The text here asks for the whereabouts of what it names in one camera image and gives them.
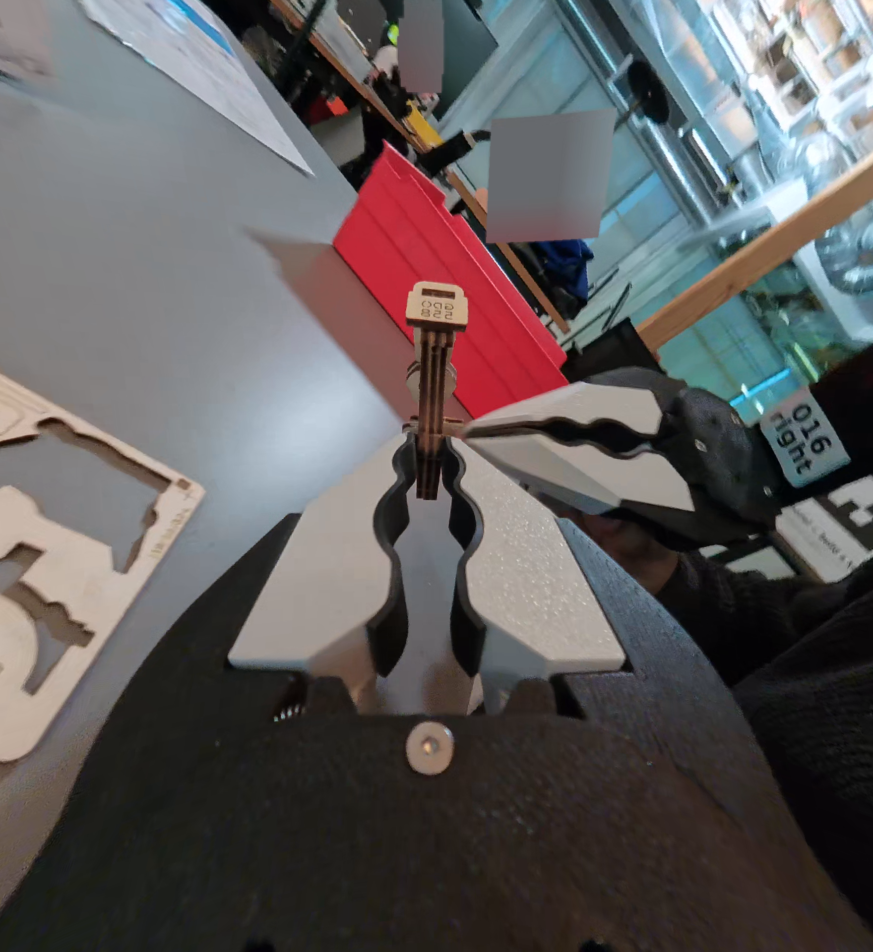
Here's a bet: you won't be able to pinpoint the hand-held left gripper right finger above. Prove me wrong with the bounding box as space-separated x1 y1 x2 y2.
440 435 628 716

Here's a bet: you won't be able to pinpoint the red plastic bin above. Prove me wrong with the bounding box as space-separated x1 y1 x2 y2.
332 141 570 419

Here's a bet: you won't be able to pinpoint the white printed paper sheet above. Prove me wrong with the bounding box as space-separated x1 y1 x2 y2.
79 0 315 178

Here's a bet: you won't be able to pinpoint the framed black-white marker sign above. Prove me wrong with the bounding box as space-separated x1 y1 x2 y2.
704 457 873 585

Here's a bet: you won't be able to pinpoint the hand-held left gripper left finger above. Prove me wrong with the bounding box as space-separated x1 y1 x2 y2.
227 433 417 716

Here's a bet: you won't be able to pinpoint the wooden beam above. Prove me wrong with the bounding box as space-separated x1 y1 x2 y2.
637 130 873 354

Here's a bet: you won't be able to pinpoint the grey desk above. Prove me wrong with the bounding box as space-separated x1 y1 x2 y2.
0 0 579 949

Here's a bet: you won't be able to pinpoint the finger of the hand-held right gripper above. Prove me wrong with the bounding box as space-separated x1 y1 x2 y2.
474 434 698 517
460 383 665 455

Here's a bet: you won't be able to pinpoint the layered wooden model part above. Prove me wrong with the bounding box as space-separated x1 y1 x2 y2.
403 281 472 501

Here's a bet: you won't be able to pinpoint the silver ventilation ducts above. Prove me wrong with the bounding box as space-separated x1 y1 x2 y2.
801 197 873 298

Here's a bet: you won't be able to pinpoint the laser-cut wooden sheet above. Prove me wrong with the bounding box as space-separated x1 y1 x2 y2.
0 350 207 764

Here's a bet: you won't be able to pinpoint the blue jacket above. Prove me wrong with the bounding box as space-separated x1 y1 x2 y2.
533 238 595 298

